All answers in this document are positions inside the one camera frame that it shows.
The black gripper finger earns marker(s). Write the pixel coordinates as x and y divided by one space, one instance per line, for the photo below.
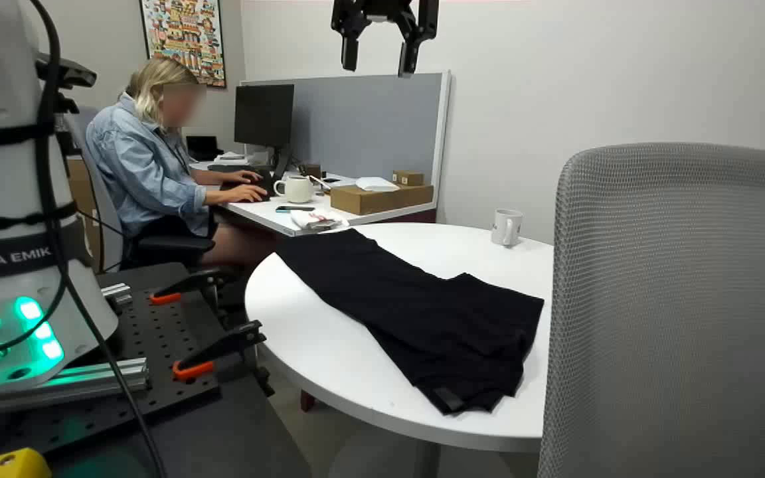
409 49
352 49

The black shirt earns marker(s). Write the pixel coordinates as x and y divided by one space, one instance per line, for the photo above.
437 326

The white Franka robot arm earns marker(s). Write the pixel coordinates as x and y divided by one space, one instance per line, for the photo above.
5 176

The person in denim shirt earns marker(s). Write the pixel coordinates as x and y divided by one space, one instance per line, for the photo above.
140 174

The grey desk partition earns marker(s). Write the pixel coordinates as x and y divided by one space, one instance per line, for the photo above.
365 122

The black computer monitor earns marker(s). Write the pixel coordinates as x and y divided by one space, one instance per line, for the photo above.
263 114

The small brown box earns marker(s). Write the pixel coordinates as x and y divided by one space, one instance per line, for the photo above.
407 178

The white notepad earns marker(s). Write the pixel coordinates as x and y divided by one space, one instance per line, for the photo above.
375 184

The white teapot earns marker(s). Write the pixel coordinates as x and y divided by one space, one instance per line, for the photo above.
295 186

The flat cardboard box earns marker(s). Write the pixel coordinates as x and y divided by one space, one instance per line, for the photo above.
380 200

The colourful framed painting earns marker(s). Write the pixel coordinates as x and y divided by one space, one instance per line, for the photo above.
183 34

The papers on desk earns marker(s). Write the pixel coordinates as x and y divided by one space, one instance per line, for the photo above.
314 221

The black laptop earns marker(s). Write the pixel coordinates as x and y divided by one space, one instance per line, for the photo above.
202 146

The white office desk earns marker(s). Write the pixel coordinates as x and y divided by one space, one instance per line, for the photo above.
266 216

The white mug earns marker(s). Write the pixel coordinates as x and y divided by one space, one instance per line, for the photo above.
505 228

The black office chair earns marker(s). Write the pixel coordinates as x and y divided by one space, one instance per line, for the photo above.
158 247

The black device on stand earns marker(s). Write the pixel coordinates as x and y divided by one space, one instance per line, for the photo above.
68 75

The grey mesh office chair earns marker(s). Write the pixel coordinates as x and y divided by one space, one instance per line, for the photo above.
684 318

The yellow plastic object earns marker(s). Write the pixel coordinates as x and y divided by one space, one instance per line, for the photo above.
12 463

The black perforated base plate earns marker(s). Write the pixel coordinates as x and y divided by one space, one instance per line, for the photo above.
152 354

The aluminium rail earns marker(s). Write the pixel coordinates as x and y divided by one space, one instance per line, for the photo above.
98 371

